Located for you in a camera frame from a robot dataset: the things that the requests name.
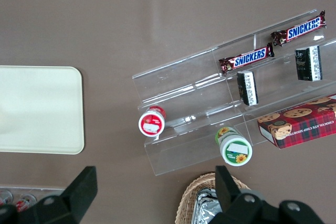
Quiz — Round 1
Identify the red cola can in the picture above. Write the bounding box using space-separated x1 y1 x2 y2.
0 189 14 207
15 194 38 213

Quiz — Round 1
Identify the red-lidded yogurt cup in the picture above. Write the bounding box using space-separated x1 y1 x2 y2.
138 105 167 138

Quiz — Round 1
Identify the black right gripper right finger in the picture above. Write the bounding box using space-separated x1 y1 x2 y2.
209 165 326 224

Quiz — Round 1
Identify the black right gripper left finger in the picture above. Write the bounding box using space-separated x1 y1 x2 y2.
18 166 99 224

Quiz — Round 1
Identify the large black snack packet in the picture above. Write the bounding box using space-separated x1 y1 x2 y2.
294 45 324 82

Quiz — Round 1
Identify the clear acrylic can rack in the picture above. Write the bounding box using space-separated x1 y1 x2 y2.
0 184 67 213

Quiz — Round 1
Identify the light tan wicker basket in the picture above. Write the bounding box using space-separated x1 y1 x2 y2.
174 172 253 224

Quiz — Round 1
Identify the clear acrylic stepped shelf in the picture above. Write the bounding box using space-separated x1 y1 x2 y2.
131 8 336 177

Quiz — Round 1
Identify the red tartan cookie box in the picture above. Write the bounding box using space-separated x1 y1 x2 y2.
257 93 336 150

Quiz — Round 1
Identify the brown Snickers bar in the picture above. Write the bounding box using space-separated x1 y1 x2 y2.
270 10 328 47
218 42 276 76

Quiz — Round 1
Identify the small black snack packet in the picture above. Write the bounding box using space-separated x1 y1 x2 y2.
236 70 259 108

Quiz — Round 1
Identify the green-lidded yogurt cup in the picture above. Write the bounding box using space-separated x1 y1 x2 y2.
214 126 254 167

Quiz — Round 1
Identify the silver foil package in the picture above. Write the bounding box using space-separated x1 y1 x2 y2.
191 188 224 224

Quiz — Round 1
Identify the white rectangular plastic tray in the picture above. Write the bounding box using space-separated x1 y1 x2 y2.
0 66 86 155

